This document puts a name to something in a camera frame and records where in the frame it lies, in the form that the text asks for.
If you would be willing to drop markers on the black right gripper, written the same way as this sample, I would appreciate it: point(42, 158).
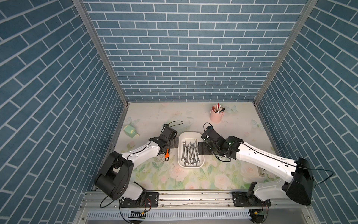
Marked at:
point(203, 145)

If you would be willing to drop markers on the white plastic storage box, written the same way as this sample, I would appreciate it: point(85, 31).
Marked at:
point(189, 137)

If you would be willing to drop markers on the silver combination wrench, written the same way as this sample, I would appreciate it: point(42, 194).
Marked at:
point(196, 152)

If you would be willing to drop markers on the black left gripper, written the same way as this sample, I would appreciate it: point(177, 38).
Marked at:
point(173, 143)

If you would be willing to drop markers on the pink pen cup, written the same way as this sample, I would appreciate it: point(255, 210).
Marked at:
point(217, 113)

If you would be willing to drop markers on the silver wrench in box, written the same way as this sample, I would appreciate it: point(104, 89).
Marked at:
point(190, 154)

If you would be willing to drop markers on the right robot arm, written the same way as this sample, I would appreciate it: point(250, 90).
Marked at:
point(295, 176)

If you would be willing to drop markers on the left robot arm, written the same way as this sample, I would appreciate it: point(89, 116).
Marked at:
point(114, 175)

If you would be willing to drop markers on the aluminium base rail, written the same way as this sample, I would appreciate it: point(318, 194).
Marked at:
point(191, 207)

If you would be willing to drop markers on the orange handled adjustable wrench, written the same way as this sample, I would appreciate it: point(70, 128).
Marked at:
point(167, 155)

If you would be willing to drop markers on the large silver open-end wrench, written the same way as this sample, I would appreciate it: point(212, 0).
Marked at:
point(183, 158)

